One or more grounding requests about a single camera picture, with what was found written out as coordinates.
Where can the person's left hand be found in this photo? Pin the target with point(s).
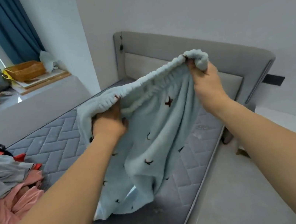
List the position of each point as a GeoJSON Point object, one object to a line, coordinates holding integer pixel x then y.
{"type": "Point", "coordinates": [110, 126]}

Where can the person's right hand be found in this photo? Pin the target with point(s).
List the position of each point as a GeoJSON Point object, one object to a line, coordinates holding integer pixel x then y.
{"type": "Point", "coordinates": [210, 89]}

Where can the light blue cotton-print garment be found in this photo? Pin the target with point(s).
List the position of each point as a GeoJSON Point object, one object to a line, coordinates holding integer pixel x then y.
{"type": "Point", "coordinates": [156, 131]}

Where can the grey drawstring shorts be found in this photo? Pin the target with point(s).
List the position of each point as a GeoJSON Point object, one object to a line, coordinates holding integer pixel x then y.
{"type": "Point", "coordinates": [1, 173]}

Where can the pink pajama shirt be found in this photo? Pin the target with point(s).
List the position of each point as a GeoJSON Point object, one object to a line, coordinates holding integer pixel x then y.
{"type": "Point", "coordinates": [12, 210]}

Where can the person's left forearm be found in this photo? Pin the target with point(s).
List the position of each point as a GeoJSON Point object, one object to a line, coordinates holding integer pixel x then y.
{"type": "Point", "coordinates": [52, 215]}

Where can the person's right forearm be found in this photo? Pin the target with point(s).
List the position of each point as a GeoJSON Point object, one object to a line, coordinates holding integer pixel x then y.
{"type": "Point", "coordinates": [284, 156]}

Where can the grey upholstered headboard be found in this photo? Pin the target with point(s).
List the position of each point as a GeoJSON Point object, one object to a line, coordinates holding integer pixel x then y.
{"type": "Point", "coordinates": [228, 56]}

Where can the grey quilted mattress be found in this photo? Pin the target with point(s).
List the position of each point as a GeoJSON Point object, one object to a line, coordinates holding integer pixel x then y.
{"type": "Point", "coordinates": [56, 136]}

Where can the white plastic bag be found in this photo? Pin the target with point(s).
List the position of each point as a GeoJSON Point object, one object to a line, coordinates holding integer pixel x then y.
{"type": "Point", "coordinates": [48, 60]}

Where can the wicker basket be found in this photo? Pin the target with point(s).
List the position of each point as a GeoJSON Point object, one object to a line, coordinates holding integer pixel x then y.
{"type": "Point", "coordinates": [25, 71]}

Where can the blue curtain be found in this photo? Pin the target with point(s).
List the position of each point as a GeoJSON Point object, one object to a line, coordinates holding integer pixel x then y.
{"type": "Point", "coordinates": [11, 26]}

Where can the black rectangular wall plate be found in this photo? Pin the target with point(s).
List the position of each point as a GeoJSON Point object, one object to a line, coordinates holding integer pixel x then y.
{"type": "Point", "coordinates": [273, 80]}

